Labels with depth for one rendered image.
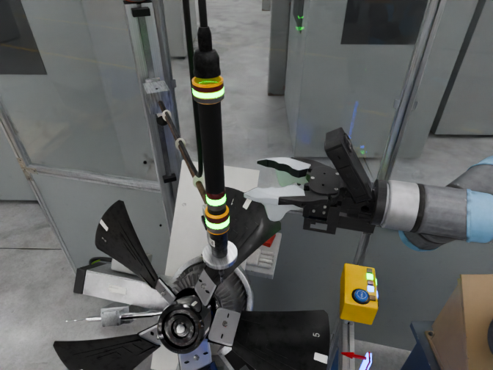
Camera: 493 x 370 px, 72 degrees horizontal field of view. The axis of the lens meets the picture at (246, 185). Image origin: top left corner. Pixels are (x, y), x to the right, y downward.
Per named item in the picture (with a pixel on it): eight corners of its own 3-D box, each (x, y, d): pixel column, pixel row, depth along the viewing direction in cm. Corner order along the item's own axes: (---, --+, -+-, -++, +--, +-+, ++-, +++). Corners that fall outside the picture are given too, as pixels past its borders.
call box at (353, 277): (339, 281, 122) (344, 261, 116) (368, 286, 120) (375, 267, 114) (338, 321, 110) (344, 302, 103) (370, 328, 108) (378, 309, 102)
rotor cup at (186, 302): (168, 288, 95) (147, 302, 82) (218, 282, 93) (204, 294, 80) (176, 341, 94) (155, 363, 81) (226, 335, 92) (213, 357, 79)
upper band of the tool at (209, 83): (190, 95, 49) (188, 76, 48) (218, 91, 51) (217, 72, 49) (198, 108, 46) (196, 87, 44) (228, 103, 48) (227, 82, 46)
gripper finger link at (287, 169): (256, 183, 63) (301, 202, 58) (257, 156, 59) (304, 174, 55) (265, 175, 65) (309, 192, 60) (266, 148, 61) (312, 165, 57)
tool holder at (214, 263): (196, 241, 72) (191, 207, 66) (227, 233, 74) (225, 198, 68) (208, 274, 66) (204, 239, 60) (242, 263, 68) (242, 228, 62)
